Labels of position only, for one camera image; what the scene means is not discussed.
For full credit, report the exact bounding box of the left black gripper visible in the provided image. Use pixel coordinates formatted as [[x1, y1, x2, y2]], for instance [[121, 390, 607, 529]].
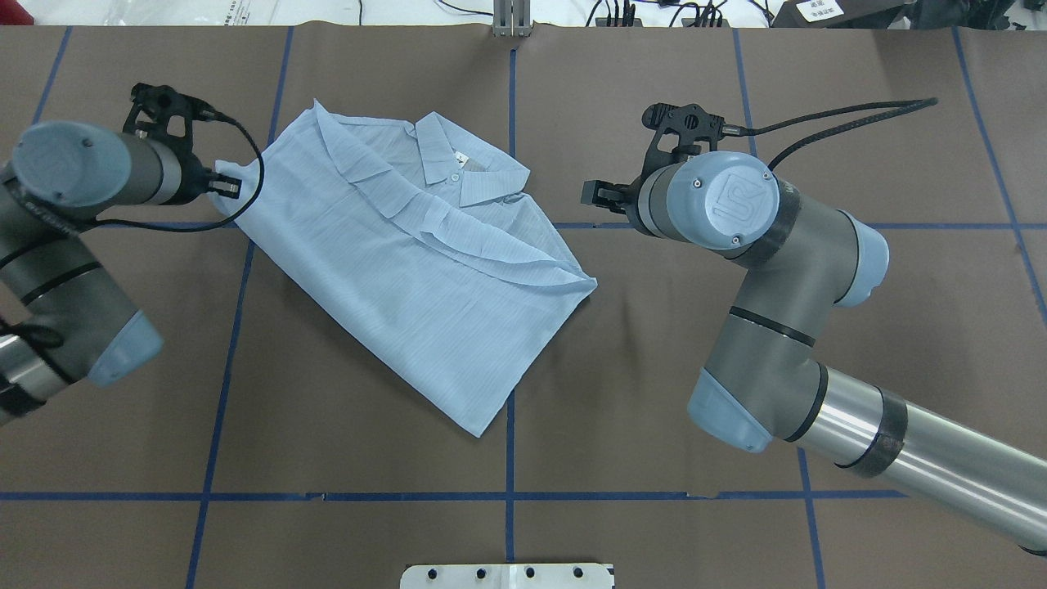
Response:
[[181, 155, 242, 205]]

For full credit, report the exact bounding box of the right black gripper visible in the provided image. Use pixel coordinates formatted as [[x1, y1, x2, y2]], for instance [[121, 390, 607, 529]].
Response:
[[581, 180, 643, 223]]

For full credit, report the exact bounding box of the light blue button shirt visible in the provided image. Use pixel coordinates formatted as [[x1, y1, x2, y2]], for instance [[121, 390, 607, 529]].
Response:
[[213, 103, 598, 437]]

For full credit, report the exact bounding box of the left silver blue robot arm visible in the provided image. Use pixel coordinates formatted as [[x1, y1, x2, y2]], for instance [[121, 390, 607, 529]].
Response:
[[2, 120, 240, 424]]

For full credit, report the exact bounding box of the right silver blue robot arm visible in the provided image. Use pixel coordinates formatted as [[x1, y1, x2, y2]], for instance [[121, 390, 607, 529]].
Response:
[[581, 151, 1046, 558]]

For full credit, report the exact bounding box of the clear plastic bag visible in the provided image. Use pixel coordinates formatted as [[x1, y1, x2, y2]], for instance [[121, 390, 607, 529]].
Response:
[[34, 0, 279, 25]]

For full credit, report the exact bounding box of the brown paper table cover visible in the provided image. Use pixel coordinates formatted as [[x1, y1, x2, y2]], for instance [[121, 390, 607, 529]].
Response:
[[2, 23, 1045, 588]]

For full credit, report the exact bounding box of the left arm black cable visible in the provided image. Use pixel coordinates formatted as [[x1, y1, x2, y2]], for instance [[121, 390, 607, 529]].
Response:
[[90, 115, 264, 234]]

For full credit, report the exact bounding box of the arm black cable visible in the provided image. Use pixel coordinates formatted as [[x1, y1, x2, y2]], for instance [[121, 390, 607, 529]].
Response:
[[90, 115, 264, 234], [720, 98, 939, 173]]

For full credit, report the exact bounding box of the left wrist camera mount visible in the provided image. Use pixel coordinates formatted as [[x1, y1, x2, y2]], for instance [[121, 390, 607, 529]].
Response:
[[121, 83, 224, 158]]

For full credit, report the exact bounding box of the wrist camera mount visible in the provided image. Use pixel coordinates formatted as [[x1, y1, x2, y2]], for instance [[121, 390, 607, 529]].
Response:
[[640, 103, 726, 179], [121, 83, 224, 158]]

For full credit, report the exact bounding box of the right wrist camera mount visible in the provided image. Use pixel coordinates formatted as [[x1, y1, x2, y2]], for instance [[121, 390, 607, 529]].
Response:
[[640, 103, 726, 179]]

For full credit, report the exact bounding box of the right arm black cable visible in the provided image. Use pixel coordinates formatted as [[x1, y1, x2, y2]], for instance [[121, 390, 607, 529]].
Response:
[[720, 98, 939, 173]]

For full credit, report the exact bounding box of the aluminium frame post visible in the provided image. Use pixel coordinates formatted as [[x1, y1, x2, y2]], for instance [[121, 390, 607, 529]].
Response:
[[492, 0, 533, 38]]

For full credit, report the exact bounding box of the black cable on desk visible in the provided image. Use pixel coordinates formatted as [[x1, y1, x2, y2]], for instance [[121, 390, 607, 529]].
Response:
[[435, 0, 778, 29]]

